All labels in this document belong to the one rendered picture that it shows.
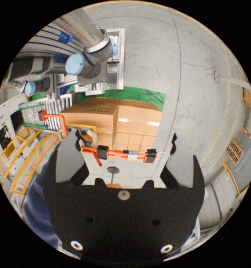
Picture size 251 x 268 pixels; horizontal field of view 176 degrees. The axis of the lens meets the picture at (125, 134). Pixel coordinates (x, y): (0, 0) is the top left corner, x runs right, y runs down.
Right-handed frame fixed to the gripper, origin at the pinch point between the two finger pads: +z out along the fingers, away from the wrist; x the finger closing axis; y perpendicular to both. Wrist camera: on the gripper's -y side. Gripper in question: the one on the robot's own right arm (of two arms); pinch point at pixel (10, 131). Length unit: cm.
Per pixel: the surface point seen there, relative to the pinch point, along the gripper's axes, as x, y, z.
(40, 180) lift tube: -60, -2, -9
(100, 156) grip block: -86, -11, 28
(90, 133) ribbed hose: -74, 1, 36
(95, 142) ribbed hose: -79, -4, 34
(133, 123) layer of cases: -113, -6, 94
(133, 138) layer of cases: -123, -28, 94
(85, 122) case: -62, -2, 54
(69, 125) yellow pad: -52, -2, 40
